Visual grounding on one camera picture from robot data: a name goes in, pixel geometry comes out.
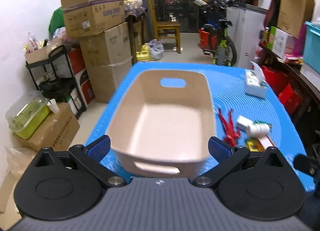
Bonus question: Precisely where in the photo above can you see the red plastic toy tool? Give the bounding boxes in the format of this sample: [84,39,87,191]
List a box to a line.
[218,108,241,147]

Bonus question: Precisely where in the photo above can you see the red patterned paper box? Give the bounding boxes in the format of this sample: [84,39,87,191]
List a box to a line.
[257,136,276,151]

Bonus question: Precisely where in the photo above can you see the small white box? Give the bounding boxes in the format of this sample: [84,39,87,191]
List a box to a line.
[236,115,253,131]

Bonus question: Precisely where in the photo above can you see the white plastic bottle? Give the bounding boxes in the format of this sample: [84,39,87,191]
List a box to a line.
[246,123,271,138]

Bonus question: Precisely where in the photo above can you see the green bottle gold cap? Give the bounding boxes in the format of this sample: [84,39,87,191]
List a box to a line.
[253,120,273,128]

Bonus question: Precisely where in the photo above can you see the beige plastic storage bin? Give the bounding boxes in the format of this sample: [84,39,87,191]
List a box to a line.
[106,69,216,180]

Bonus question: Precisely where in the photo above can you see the yellow toy tool red knob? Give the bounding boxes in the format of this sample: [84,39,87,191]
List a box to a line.
[246,139,261,152]

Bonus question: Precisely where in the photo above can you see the floor cardboard box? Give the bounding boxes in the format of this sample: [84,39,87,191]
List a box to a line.
[12,102,80,152]

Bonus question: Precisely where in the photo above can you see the white paper cup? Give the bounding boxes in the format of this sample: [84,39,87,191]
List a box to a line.
[47,99,60,113]

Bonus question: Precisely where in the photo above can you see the red white appliance box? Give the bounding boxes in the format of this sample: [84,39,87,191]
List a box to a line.
[69,47,95,107]

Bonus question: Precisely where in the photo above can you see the tan sack on floor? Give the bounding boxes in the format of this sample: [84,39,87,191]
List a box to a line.
[5,147,37,180]

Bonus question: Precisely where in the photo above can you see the blue silicone table mat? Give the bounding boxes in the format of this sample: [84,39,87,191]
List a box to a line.
[86,62,306,165]

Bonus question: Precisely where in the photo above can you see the white tissue box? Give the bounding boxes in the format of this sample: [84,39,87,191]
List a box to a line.
[244,61,267,98]

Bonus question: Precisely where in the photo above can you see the green lidded food container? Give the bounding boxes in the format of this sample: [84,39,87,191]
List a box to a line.
[5,91,51,140]

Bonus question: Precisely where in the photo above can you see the black metal shelf cart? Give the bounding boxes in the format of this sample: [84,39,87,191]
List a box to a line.
[25,44,86,119]

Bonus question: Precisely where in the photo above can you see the green black bicycle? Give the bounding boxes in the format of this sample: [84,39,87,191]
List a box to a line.
[191,0,238,67]

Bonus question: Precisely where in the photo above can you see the large stacked cardboard box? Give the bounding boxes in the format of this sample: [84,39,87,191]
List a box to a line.
[79,22,132,103]

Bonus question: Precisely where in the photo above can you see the turquoise plastic crate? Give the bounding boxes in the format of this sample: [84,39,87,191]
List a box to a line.
[303,21,320,73]

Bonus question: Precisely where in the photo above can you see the yellow plastic jug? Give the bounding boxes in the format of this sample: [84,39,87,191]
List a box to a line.
[136,43,150,62]

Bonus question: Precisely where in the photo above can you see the red bucket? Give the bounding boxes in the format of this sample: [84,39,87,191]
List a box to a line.
[198,28,217,50]

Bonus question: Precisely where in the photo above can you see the green white carton box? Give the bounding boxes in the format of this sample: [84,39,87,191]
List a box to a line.
[268,26,297,58]

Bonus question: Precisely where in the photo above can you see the plastic bag on floor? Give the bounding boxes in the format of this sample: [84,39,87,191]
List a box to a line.
[148,39,164,61]

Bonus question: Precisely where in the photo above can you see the white chest freezer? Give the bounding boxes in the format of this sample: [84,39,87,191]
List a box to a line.
[227,4,267,68]

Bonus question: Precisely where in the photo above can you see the wooden chair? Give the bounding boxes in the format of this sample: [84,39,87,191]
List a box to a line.
[148,0,181,54]

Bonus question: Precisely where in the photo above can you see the open top cardboard box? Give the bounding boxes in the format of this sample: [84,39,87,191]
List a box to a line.
[60,0,125,39]

